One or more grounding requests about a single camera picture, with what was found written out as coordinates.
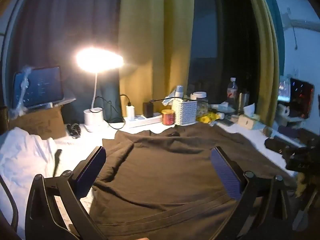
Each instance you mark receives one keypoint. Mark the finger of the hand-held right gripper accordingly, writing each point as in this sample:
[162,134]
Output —
[275,145]

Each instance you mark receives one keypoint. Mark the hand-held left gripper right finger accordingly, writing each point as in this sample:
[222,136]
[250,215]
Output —
[225,173]

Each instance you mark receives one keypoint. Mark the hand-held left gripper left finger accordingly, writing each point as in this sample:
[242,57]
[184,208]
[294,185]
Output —
[92,171]

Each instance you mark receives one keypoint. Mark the dark brown printed t-shirt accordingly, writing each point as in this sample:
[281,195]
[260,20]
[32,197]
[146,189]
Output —
[162,175]

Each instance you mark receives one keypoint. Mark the tissue pack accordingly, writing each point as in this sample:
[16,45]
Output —
[250,122]

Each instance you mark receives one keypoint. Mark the dark smartphone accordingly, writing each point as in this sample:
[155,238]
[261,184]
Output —
[226,122]

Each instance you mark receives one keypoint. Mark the white desk lamp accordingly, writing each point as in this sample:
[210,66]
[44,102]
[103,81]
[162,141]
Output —
[93,120]

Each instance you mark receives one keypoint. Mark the steel thermos flask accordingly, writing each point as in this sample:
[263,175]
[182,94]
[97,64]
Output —
[243,102]

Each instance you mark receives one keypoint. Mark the lit display screen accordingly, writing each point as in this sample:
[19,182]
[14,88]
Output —
[284,90]

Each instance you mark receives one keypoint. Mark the yellow snack bag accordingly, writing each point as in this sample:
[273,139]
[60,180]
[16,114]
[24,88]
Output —
[207,117]

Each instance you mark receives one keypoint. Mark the crumpled white plastic bag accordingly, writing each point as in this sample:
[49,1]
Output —
[220,107]

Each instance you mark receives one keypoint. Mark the clear plastic water bottle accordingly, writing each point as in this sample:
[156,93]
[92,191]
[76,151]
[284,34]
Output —
[232,92]

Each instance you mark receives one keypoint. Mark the white power strip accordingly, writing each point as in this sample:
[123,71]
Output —
[142,122]

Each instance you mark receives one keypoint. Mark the brown cardboard box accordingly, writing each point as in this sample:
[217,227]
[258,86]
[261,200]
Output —
[40,123]

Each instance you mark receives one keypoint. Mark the white charger plug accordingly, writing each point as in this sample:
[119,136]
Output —
[130,111]

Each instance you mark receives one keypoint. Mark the white cloth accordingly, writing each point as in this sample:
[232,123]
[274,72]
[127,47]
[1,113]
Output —
[22,155]

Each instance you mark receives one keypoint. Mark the white plastic basket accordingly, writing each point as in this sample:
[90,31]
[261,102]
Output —
[185,112]

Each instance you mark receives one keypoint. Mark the small red jar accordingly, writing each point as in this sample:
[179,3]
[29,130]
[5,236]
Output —
[168,118]

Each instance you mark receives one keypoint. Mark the glass jar with white lid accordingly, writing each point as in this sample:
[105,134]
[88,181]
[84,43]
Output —
[198,95]

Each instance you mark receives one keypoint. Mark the black charger block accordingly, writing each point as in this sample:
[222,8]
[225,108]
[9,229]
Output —
[148,110]

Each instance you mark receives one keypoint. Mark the yellow curtain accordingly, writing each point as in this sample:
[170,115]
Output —
[265,55]
[155,42]

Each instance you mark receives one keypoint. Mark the white bottle with blue cap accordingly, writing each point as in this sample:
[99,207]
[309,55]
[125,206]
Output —
[179,91]

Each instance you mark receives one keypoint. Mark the dark blue curtain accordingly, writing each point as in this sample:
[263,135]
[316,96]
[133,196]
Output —
[62,17]

